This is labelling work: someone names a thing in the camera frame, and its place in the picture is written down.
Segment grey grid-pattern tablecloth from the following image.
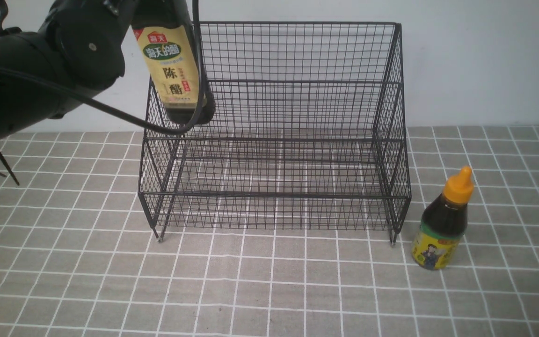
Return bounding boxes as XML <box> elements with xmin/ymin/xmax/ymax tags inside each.
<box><xmin>0</xmin><ymin>126</ymin><xmax>539</xmax><ymax>337</ymax></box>

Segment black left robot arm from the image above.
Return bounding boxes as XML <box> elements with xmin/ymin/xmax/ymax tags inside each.
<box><xmin>0</xmin><ymin>0</ymin><xmax>202</xmax><ymax>139</ymax></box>

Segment black wire mesh shelf rack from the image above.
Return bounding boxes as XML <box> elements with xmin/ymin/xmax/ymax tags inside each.
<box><xmin>138</xmin><ymin>21</ymin><xmax>412</xmax><ymax>244</ymax></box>

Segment dark vinegar bottle yellow label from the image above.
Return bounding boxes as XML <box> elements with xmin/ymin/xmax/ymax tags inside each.
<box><xmin>132</xmin><ymin>0</ymin><xmax>201</xmax><ymax>125</ymax></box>

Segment small orange-capped sauce bottle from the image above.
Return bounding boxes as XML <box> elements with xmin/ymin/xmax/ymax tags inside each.
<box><xmin>411</xmin><ymin>166</ymin><xmax>473</xmax><ymax>270</ymax></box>

